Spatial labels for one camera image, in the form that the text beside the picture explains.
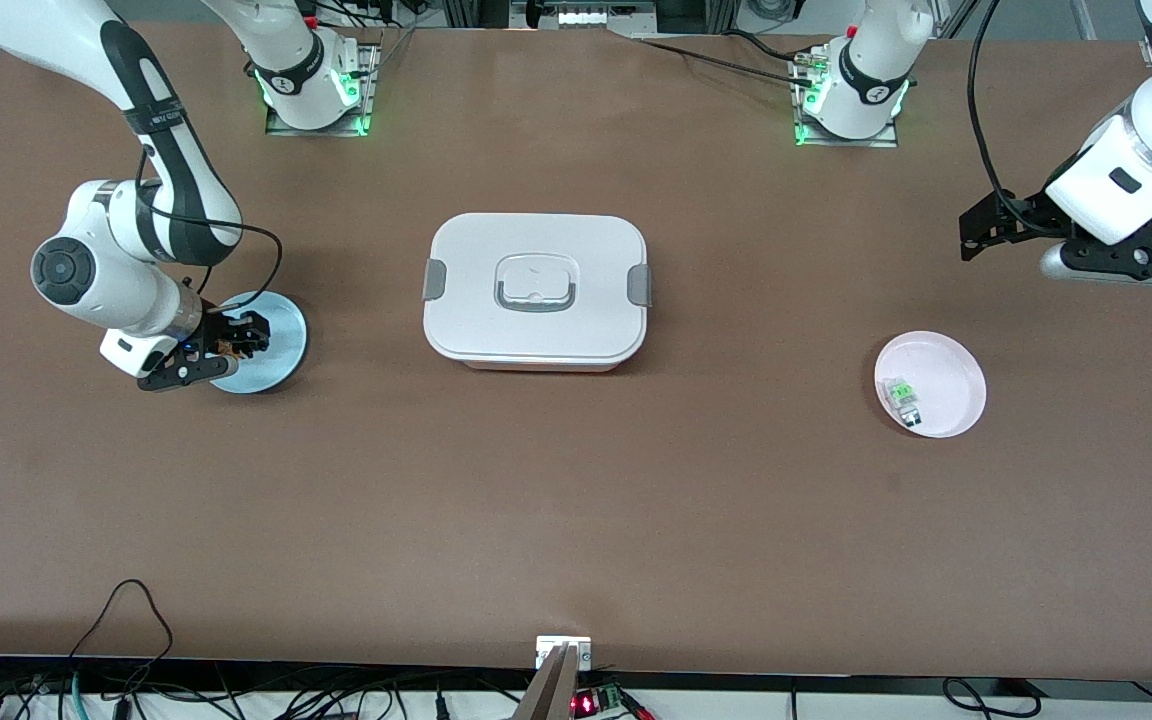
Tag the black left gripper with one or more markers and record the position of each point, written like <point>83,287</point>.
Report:
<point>1023,214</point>

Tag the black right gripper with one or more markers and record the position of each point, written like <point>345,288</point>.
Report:
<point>219,329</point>

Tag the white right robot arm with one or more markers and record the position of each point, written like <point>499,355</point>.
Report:
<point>76,50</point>

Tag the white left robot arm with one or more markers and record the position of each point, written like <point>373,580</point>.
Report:
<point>866,70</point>

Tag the white lidded lunch box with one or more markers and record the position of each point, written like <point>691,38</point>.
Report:
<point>536,330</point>

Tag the light blue plate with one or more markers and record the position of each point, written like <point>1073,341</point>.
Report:
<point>281,350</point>

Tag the pink plate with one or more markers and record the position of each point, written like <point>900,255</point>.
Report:
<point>946,370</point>

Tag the circuit board with red display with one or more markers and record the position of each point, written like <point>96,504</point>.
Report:
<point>586,704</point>

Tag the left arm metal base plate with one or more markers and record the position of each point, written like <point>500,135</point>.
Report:
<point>891,140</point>

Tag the green clear switch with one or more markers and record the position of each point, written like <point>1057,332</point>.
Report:
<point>904,400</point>

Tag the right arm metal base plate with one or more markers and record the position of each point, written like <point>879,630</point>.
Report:
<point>372,80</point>

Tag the small white metal bracket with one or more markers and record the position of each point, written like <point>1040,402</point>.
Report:
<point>546,650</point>

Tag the aluminium frame rail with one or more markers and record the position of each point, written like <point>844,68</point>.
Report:
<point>586,15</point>

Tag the grey camera mount bar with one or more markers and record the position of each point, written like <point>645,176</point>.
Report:
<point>548,695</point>

